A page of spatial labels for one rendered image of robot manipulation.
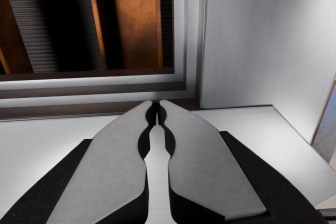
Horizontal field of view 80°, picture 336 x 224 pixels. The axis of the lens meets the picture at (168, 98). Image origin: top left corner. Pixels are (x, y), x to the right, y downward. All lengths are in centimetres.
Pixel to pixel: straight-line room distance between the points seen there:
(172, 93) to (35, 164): 12
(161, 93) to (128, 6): 18
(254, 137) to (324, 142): 37
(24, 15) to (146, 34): 27
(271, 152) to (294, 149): 2
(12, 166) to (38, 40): 34
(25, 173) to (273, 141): 19
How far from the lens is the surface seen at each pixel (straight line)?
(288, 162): 20
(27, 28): 51
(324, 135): 52
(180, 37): 16
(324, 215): 59
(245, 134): 16
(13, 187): 21
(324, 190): 25
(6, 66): 33
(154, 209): 21
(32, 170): 19
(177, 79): 17
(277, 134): 17
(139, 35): 31
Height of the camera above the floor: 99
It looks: 63 degrees down
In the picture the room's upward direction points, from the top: 172 degrees clockwise
